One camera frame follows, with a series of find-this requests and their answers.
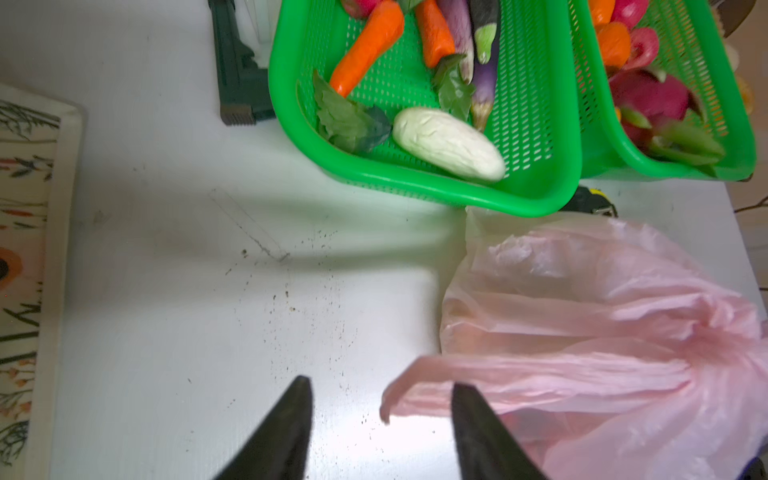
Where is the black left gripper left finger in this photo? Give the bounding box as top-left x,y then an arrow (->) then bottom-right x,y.
215,376 -> 313,480

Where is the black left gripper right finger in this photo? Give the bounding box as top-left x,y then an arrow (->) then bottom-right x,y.
451,383 -> 547,480

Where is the pink plastic bag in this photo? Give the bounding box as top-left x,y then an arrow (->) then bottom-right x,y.
380,208 -> 767,479

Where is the cream floral tote bag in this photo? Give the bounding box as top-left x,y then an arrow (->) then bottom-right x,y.
1,85 -> 83,479

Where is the black yellow tape measure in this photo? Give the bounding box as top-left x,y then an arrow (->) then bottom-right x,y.
561,186 -> 618,218

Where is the white cucumber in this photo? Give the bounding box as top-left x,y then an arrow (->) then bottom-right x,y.
392,107 -> 506,182

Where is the green vegetable basket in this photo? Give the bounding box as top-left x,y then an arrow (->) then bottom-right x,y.
268,1 -> 582,217

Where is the pink dragon fruit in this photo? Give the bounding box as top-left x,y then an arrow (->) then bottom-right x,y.
609,66 -> 725,167

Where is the purple eggplant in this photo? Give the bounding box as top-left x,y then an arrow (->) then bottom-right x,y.
437,0 -> 501,132

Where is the orange tangerine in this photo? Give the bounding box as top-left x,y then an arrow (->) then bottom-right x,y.
596,22 -> 631,69

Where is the red apple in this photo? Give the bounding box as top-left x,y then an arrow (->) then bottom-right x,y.
624,27 -> 660,70

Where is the orange carrot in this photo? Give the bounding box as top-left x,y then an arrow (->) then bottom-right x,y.
330,1 -> 405,98

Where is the green fruit basket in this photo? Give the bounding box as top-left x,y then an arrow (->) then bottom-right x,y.
568,1 -> 757,182

